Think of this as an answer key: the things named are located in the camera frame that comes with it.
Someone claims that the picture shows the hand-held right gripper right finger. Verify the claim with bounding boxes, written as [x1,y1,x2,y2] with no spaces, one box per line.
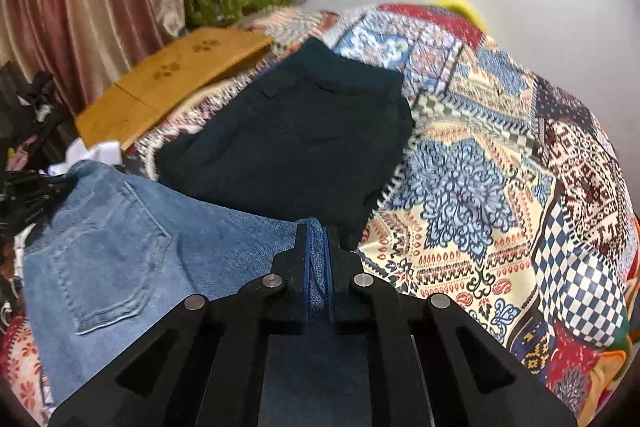
[322,227,582,427]

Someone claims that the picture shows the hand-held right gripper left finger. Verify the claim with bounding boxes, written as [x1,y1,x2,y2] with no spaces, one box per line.
[48,223,311,427]

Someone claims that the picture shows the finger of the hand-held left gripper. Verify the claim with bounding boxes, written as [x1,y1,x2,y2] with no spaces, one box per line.
[0,169,72,234]

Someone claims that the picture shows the blue denim jeans pants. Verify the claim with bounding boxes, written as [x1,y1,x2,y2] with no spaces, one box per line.
[21,159,373,427]

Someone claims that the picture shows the dark folded pants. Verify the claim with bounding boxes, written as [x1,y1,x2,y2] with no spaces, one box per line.
[156,38,417,249]

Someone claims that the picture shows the crumpled white cloth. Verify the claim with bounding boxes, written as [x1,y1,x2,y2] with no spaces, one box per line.
[47,140,124,178]

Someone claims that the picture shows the black studded bag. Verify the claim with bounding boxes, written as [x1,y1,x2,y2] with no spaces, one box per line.
[0,62,67,165]

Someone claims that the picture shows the wooden lap desk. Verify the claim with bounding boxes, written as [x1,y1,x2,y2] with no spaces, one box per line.
[75,27,274,150]

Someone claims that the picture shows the colourful patchwork patterned bedspread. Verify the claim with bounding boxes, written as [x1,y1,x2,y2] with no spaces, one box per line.
[0,2,640,427]

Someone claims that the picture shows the yellow foam tube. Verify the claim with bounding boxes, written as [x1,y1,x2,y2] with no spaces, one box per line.
[432,0,489,30]

